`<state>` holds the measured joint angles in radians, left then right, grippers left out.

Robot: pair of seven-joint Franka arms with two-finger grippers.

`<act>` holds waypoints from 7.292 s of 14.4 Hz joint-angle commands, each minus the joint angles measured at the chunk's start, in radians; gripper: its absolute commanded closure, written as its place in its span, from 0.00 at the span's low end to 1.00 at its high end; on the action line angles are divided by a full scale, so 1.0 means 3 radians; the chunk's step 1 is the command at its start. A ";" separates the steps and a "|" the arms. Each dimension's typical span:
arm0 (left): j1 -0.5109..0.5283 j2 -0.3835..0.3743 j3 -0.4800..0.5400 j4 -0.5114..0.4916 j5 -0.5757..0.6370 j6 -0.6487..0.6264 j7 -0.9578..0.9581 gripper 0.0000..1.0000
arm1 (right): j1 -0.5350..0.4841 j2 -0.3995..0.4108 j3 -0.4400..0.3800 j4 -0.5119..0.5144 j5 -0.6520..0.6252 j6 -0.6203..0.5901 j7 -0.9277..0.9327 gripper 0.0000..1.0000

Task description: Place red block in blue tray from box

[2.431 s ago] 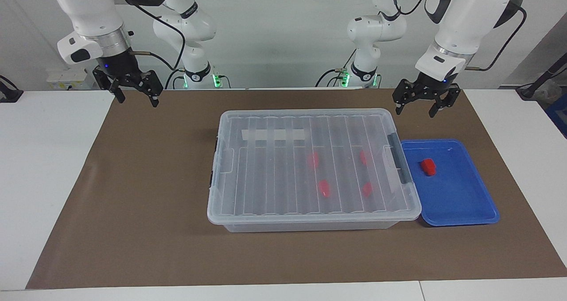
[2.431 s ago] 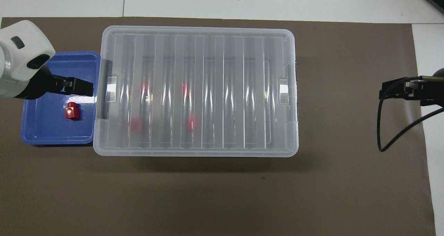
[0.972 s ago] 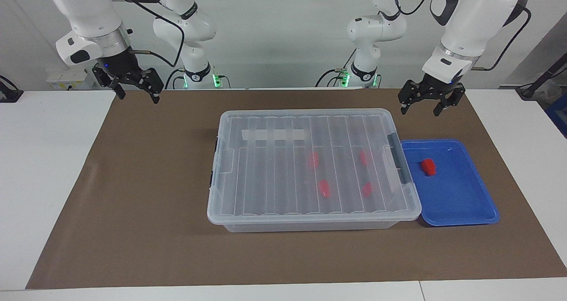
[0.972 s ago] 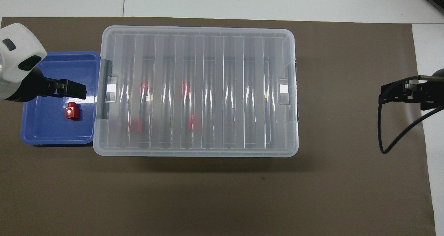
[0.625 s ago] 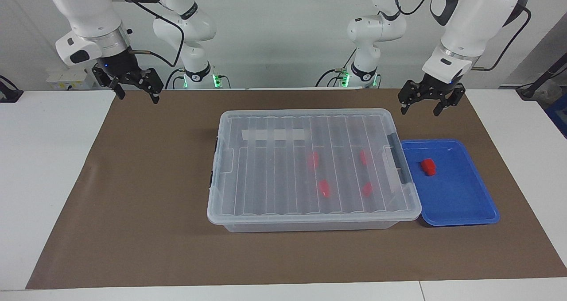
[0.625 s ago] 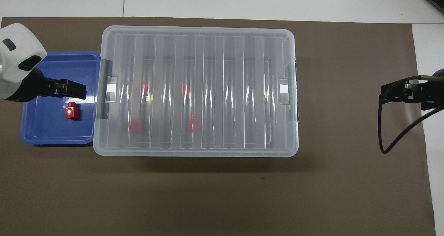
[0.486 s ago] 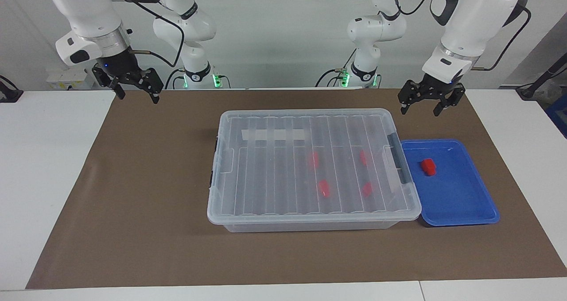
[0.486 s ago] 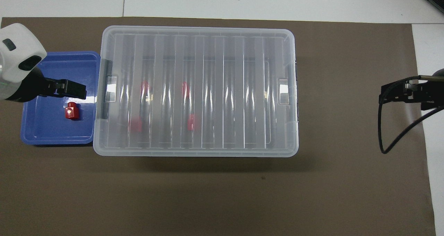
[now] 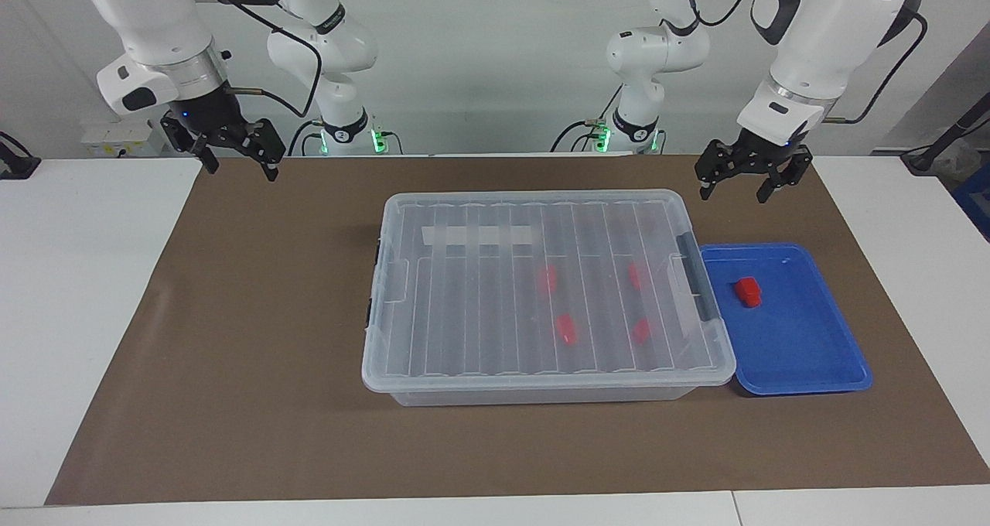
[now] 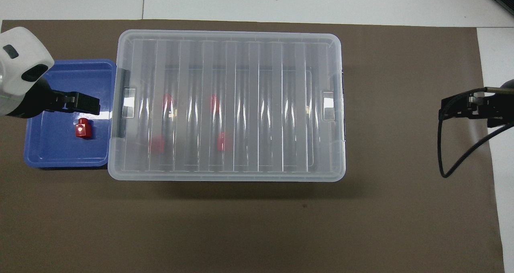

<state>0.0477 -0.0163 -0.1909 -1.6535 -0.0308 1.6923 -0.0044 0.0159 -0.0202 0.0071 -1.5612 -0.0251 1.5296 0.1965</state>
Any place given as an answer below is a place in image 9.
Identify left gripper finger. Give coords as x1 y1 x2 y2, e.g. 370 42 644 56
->
756 153 813 203
694 142 739 200

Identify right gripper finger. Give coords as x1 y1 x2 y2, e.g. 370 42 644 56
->
236 120 287 182
161 116 220 175

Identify clear ribbed plastic lid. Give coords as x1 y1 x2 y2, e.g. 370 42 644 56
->
361 190 737 394

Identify dark box latch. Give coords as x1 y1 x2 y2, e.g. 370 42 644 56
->
364 236 384 333
675 232 720 323

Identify blue plastic tray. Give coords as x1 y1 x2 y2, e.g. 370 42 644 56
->
698 242 875 397

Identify clear plastic storage box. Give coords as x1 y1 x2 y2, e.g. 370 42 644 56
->
364 193 732 408

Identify white power socket strip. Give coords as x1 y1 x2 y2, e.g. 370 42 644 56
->
81 120 167 158

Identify black stand pole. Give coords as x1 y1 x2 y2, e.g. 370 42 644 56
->
901 93 990 175

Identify brown table mat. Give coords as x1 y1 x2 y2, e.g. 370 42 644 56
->
45 153 990 506

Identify blue crate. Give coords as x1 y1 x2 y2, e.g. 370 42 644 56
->
951 162 990 242

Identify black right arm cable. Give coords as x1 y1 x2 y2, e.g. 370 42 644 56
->
200 0 323 119

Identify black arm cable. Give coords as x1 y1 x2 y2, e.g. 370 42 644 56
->
684 0 929 125
200 0 323 119

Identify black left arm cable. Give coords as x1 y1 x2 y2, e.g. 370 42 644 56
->
684 0 929 125

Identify black arm base cables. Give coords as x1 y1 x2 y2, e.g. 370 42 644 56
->
551 116 623 154

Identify black clamp with cable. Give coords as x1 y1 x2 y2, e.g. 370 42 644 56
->
0 131 41 180

